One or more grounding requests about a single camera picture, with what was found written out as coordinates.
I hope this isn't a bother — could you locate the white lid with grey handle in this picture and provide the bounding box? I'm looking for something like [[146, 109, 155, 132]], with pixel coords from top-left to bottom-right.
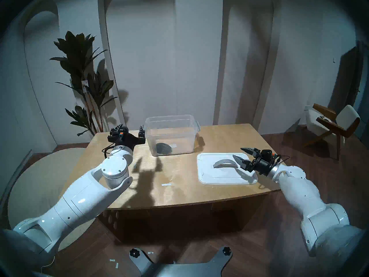
[[197, 152, 258, 186]]

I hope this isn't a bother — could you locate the white floor cable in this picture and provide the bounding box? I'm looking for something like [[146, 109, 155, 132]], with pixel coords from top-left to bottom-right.
[[40, 255, 56, 274]]

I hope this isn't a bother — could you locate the light wooden table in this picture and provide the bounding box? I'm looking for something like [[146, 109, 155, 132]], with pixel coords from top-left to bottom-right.
[[56, 123, 286, 231]]

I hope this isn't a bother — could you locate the clear plastic storage container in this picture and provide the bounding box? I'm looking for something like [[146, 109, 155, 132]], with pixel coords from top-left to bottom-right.
[[144, 115, 201, 157]]

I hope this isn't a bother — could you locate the tall dark green plant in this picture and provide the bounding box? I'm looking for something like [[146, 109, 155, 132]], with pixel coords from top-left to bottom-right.
[[49, 31, 118, 137]]

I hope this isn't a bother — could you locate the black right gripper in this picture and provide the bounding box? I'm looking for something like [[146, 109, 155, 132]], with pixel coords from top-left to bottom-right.
[[233, 147, 280, 176]]

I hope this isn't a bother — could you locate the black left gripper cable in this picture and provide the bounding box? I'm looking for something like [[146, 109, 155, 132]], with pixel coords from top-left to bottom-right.
[[101, 144, 116, 158]]

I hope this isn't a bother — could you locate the round beige rug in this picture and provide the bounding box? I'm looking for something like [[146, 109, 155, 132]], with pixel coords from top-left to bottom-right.
[[7, 148, 95, 251]]

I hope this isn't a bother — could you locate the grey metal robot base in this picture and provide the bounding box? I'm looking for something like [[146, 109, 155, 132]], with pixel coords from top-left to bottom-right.
[[129, 246, 233, 277]]

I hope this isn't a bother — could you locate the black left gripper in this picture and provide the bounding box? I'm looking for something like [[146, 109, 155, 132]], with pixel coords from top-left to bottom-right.
[[107, 124, 146, 153]]

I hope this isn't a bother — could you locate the wooden armchair with white cushions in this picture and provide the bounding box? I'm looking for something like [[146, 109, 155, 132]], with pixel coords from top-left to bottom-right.
[[304, 103, 361, 160]]

